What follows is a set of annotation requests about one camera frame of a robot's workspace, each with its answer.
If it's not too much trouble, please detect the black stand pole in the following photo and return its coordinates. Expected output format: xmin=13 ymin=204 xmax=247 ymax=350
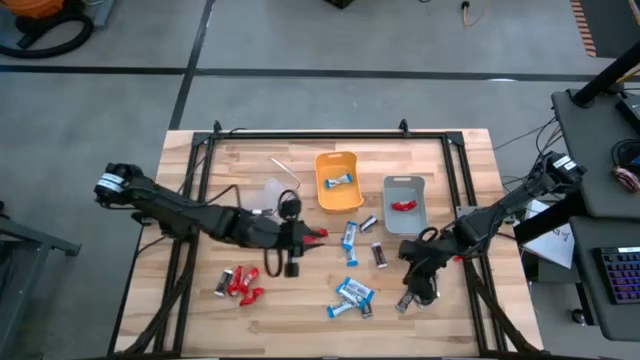
xmin=571 ymin=39 xmax=640 ymax=109

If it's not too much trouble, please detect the backlit black keyboard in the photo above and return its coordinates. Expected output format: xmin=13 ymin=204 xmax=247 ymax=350
xmin=593 ymin=245 xmax=640 ymax=306

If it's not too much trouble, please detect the dark mat striped edge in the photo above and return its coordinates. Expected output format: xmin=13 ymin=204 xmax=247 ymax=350
xmin=569 ymin=0 xmax=640 ymax=59

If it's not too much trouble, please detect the orange shop vacuum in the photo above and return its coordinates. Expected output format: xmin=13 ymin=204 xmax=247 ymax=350
xmin=0 ymin=0 xmax=66 ymax=20

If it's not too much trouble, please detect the coiled black cable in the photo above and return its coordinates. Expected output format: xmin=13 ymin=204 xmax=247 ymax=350
xmin=610 ymin=138 xmax=640 ymax=169

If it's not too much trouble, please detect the clear plastic bin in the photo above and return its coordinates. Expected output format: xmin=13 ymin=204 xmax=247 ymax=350
xmin=234 ymin=157 xmax=302 ymax=221

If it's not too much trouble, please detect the black flat device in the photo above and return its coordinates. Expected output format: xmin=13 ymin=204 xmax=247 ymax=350
xmin=614 ymin=92 xmax=640 ymax=134

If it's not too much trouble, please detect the red white cable bundle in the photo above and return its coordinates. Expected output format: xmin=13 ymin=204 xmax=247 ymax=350
xmin=612 ymin=166 xmax=640 ymax=194

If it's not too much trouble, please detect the yellow extension cable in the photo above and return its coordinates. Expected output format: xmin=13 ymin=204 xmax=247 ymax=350
xmin=460 ymin=0 xmax=494 ymax=27

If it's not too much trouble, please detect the grey desk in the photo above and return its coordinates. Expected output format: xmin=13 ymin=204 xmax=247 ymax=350
xmin=569 ymin=215 xmax=640 ymax=344
xmin=551 ymin=87 xmax=640 ymax=221

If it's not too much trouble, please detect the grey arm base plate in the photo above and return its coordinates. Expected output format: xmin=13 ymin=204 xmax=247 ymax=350
xmin=455 ymin=204 xmax=484 ymax=221

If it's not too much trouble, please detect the white paper sheet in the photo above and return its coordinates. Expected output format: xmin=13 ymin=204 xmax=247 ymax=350
xmin=519 ymin=198 xmax=576 ymax=270

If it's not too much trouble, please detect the grey metal table frame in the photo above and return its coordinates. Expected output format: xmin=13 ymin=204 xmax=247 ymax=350
xmin=0 ymin=199 xmax=82 ymax=359

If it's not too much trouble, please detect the grey plastic basket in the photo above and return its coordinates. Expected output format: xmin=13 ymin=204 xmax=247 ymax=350
xmin=382 ymin=174 xmax=430 ymax=236

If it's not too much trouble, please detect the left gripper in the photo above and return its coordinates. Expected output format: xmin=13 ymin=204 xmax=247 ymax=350
xmin=259 ymin=198 xmax=326 ymax=279

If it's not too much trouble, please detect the black vacuum hose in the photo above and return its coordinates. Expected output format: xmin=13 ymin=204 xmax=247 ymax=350
xmin=0 ymin=12 xmax=95 ymax=60

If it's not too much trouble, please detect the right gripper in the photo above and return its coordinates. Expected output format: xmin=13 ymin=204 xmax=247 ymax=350
xmin=398 ymin=238 xmax=451 ymax=301

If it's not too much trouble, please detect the yellow plastic basket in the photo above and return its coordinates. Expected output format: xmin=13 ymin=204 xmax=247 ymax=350
xmin=313 ymin=150 xmax=365 ymax=215

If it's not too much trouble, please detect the black aluminium frame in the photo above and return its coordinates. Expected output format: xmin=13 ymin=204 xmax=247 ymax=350
xmin=107 ymin=118 xmax=539 ymax=360

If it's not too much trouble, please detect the black desk leg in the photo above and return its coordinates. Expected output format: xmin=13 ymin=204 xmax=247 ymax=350
xmin=513 ymin=192 xmax=586 ymax=246

